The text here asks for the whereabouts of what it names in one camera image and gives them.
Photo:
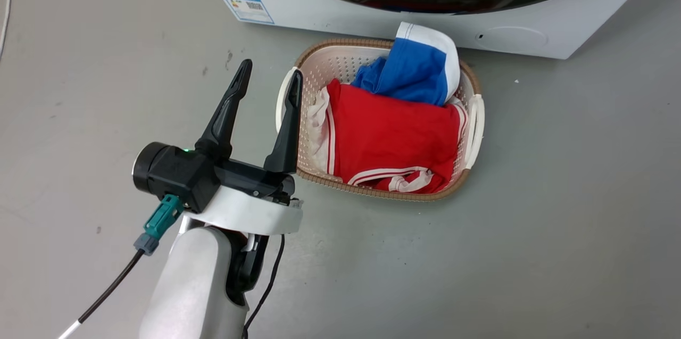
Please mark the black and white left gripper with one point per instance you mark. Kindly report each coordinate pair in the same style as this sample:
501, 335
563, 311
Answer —
181, 171

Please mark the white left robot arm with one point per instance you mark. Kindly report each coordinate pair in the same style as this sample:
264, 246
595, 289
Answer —
198, 286

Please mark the white washing machine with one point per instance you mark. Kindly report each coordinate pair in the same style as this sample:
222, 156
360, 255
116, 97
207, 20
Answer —
372, 14

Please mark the white plastic laundry basket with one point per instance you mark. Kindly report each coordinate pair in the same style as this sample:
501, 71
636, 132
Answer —
319, 70

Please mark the blue energy label sticker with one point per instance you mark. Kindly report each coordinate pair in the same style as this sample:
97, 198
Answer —
248, 7

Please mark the red garment with white stripes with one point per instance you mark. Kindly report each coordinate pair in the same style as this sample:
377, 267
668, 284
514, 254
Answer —
393, 139

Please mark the blue and white garment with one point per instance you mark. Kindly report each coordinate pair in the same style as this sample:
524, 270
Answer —
412, 70

